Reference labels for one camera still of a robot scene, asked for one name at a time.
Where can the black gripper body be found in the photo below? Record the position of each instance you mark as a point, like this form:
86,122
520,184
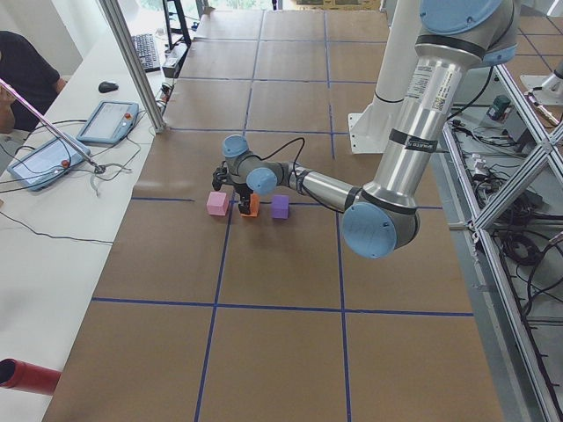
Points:
243,192

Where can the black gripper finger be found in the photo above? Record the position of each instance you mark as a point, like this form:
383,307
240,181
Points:
244,206

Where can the orange foam cube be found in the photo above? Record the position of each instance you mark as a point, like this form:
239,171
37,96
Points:
255,205

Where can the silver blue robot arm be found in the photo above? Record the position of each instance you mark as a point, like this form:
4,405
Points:
381,216

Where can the pink foam cube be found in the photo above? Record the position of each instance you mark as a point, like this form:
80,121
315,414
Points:
217,203

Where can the purple foam cube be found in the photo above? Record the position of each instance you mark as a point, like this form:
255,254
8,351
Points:
280,207

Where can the silver rod with hook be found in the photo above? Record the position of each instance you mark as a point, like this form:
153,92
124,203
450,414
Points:
98,168

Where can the blue teach pendant far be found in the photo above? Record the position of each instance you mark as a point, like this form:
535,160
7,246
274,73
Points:
109,123

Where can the blue teach pendant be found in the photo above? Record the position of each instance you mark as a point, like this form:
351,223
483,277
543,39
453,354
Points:
109,123
43,166

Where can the black computer mouse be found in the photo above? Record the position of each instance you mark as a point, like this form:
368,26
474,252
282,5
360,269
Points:
107,86

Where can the black computer keyboard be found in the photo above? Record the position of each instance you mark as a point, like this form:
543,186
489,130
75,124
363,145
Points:
146,50

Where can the blue teach pendant near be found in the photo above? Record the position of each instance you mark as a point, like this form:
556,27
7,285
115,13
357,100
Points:
43,166

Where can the person in black shirt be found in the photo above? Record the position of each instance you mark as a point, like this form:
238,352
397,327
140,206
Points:
31,76

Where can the green power box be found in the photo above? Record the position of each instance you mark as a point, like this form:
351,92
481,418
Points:
498,107

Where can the red cylinder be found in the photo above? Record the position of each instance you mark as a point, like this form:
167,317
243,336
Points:
27,377

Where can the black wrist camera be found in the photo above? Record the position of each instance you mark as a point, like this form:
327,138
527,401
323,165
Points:
220,178

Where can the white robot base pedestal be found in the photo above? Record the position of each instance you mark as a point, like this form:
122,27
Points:
369,131

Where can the aluminium frame post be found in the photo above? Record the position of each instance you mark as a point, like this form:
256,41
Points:
119,27

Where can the aluminium frame truss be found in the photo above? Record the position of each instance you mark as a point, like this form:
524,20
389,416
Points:
505,180

